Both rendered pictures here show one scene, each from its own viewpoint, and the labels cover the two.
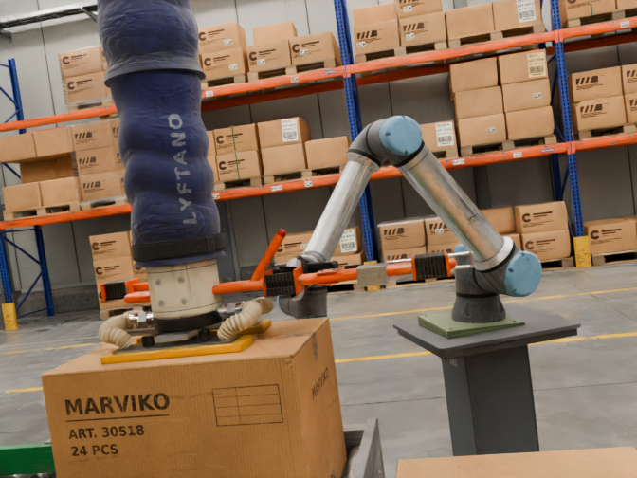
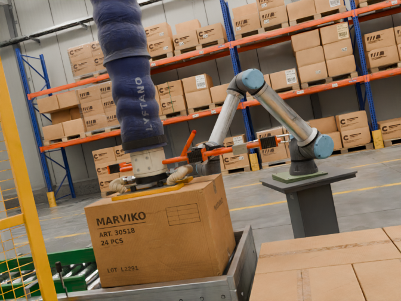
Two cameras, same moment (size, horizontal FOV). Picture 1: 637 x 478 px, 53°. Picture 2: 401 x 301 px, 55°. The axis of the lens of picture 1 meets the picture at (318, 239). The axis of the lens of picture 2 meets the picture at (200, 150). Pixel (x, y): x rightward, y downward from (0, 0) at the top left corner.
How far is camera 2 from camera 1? 0.33 m
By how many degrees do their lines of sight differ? 4
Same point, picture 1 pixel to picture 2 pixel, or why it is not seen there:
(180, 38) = (138, 40)
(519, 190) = (338, 106)
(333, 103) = (224, 64)
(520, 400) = (329, 214)
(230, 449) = (176, 236)
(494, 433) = (315, 232)
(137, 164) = (122, 103)
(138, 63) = (119, 54)
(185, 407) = (153, 217)
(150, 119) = (126, 80)
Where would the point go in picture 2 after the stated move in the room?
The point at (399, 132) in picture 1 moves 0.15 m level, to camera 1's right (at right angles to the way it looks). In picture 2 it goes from (252, 77) to (278, 71)
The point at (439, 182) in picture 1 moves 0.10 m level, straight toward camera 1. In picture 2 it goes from (274, 101) to (274, 101)
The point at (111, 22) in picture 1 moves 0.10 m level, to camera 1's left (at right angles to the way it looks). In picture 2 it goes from (104, 35) to (84, 40)
